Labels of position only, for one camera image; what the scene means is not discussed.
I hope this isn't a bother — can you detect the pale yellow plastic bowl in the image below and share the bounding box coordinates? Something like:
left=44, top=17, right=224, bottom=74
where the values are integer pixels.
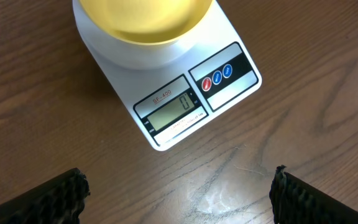
left=79, top=0, right=213, bottom=45

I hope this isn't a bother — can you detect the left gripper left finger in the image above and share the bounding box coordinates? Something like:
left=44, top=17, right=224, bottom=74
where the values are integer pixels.
left=0, top=168, right=90, bottom=224

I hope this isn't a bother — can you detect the white digital kitchen scale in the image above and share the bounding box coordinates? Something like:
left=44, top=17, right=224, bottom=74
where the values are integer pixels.
left=73, top=1, right=262, bottom=151

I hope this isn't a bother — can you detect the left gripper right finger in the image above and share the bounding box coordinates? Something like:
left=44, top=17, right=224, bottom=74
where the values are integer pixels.
left=269, top=165, right=358, bottom=224

